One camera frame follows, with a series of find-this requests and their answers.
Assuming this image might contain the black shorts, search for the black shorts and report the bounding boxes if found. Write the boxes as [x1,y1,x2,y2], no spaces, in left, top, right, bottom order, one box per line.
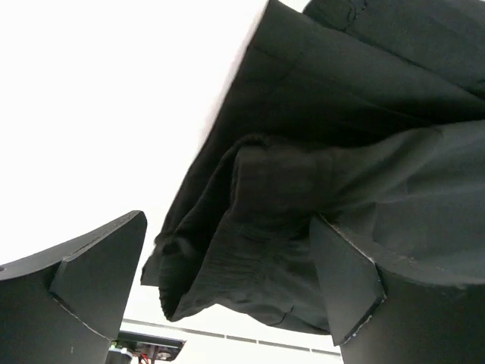
[142,1,484,334]

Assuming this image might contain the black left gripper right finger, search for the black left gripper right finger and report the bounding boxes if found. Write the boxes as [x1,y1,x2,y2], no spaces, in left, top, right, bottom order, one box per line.
[309,216,484,364]

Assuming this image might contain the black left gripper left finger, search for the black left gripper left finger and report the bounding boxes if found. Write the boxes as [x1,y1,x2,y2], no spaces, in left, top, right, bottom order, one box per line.
[1,211,147,364]

